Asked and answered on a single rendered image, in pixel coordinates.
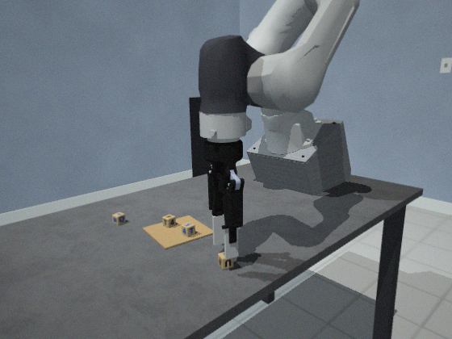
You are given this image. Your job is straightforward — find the tan flat mat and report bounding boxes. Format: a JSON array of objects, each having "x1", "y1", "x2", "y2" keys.
[{"x1": 143, "y1": 216, "x2": 213, "y2": 249}]

